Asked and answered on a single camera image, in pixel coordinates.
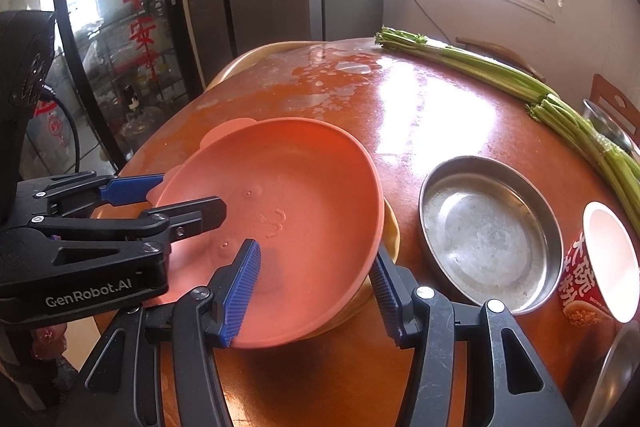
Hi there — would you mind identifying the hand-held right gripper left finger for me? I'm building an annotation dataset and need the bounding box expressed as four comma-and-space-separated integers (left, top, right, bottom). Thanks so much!
55, 239, 262, 427

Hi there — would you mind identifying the wooden chair with cutout back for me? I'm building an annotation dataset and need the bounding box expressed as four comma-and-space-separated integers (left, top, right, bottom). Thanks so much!
590, 74, 640, 132

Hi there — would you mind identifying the steel bowl at bottom right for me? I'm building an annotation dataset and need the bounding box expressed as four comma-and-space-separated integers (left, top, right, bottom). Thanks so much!
582, 319, 640, 427

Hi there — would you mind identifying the yellow plate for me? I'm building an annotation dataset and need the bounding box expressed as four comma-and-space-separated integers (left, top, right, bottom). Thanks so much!
315, 199, 402, 340

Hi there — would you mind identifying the steel plate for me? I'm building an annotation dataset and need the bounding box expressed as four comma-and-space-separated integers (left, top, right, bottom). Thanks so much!
418, 156, 566, 315

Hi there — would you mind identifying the steel bowl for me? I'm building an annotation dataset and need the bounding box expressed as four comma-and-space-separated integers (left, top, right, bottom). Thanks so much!
582, 319, 640, 427
582, 99, 638, 158

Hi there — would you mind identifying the pink bear-shaped plate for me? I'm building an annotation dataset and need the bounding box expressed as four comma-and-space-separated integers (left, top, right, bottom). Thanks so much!
149, 117, 387, 350

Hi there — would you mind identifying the celery bunch with leaves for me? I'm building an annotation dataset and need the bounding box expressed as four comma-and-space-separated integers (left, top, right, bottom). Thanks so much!
375, 26, 548, 100

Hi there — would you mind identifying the plastic-wrapped celery bunch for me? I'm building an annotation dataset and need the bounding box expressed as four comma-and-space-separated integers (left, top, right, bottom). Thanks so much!
525, 93, 640, 233

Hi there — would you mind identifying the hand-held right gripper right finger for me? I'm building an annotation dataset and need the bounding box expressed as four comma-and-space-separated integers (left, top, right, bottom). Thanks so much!
369, 249, 576, 427

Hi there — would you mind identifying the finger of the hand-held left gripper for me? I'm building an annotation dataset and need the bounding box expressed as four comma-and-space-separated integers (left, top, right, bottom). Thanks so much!
17, 172, 166, 215
30, 196, 227, 283

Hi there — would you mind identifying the thin wall cable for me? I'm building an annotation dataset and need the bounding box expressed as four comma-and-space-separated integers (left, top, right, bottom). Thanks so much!
385, 0, 457, 45

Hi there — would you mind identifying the white plastic bowl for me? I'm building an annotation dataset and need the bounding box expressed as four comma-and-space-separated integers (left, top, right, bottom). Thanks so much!
559, 201, 640, 324

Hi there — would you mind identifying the wooden chair with curved back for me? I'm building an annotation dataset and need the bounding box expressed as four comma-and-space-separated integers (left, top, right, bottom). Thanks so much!
455, 37, 546, 82

